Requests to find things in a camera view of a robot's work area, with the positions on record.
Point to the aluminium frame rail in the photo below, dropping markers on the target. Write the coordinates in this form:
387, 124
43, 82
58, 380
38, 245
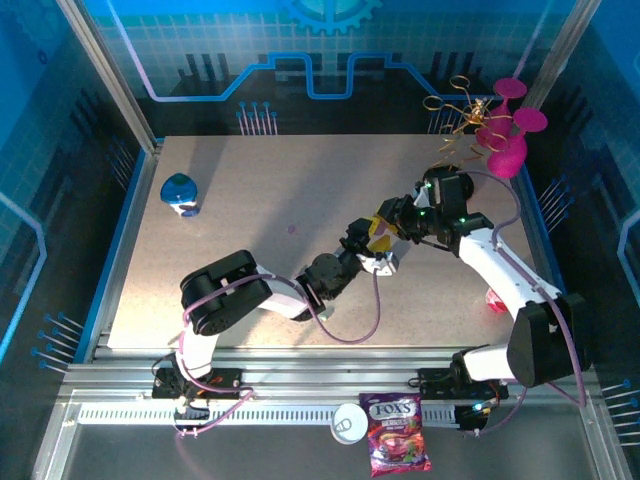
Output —
325, 372

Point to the black controller box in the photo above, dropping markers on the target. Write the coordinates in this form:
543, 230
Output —
472, 419

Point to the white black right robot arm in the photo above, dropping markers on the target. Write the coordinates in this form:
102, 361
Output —
500, 270

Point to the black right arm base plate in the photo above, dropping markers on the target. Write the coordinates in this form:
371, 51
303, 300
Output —
435, 382

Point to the red plastic object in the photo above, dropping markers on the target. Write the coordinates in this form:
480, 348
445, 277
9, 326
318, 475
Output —
495, 301

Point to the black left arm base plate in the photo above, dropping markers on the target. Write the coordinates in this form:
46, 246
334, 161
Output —
225, 380

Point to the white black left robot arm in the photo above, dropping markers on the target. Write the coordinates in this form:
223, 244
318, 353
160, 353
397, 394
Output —
280, 300

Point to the aluminium frame post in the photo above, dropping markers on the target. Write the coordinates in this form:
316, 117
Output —
107, 75
562, 50

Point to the blue white figurine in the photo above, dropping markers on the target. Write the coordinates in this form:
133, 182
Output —
177, 190

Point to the pink stemmed glass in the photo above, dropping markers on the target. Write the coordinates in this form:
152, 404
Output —
510, 89
507, 160

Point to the purple Fox's candy bag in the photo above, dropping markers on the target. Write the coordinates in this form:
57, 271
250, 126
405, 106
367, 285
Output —
395, 435

